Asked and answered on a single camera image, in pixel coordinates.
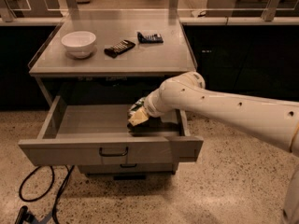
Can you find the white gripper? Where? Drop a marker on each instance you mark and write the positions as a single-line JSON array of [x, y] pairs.
[[150, 108]]

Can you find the black plug on floor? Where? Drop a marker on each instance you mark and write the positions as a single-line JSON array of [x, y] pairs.
[[24, 216]]

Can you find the black top drawer handle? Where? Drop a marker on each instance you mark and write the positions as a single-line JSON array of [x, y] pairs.
[[113, 152]]

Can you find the white ceramic bowl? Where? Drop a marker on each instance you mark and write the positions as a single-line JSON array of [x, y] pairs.
[[79, 44]]

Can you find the grey drawer cabinet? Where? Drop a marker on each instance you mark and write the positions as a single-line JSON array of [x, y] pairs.
[[94, 68]]

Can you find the lower grey drawer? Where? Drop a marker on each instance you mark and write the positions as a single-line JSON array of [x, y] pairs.
[[128, 168]]

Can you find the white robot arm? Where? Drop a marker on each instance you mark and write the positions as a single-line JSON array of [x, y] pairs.
[[273, 121]]

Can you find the open grey top drawer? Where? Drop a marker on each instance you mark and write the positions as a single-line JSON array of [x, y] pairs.
[[73, 134]]

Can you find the green soda can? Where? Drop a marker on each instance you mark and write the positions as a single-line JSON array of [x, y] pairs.
[[137, 104]]

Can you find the dark brown snack bar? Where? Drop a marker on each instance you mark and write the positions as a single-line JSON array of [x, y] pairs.
[[119, 48]]

